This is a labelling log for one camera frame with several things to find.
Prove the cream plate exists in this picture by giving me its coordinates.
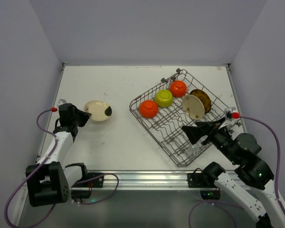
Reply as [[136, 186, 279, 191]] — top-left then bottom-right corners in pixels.
[[84, 100, 112, 122], [182, 95, 205, 120]]

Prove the yellow patterned plate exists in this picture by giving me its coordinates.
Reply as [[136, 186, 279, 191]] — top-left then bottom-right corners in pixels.
[[190, 89, 212, 114]]

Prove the grey wire dish rack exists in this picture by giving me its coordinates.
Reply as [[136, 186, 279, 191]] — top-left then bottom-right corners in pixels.
[[129, 66, 237, 168]]

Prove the yellow-green bowl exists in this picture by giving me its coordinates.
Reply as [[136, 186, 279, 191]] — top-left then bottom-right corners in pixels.
[[155, 89, 173, 107]]

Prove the orange bowl front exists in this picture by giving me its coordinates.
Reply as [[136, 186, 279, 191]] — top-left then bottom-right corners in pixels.
[[139, 100, 158, 118]]

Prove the orange bowl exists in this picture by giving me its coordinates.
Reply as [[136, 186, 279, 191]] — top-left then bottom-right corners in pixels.
[[169, 80, 187, 97], [139, 100, 158, 118]]

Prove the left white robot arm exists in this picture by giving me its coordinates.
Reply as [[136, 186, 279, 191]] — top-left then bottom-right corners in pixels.
[[26, 103, 91, 207]]

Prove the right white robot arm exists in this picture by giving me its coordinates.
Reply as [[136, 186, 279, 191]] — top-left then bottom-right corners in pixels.
[[182, 118, 285, 228]]

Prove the clear glass cup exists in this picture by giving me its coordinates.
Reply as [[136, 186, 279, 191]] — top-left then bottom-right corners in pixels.
[[186, 143, 202, 159]]

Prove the orange bowl back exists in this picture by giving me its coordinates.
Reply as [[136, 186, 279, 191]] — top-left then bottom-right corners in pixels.
[[169, 80, 187, 97]]

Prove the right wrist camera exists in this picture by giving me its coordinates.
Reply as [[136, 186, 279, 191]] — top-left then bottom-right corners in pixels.
[[222, 107, 240, 127]]

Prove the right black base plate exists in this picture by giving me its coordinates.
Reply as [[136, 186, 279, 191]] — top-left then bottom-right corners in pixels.
[[187, 172, 216, 188]]

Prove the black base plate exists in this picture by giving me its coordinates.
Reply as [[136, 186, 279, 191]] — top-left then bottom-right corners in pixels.
[[187, 172, 216, 188], [72, 172, 104, 188]]

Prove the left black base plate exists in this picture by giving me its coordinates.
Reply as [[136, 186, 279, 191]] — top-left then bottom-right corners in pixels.
[[72, 172, 104, 188]]

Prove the aluminium mounting rail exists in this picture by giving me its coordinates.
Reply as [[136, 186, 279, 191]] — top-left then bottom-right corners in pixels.
[[72, 170, 216, 191]]

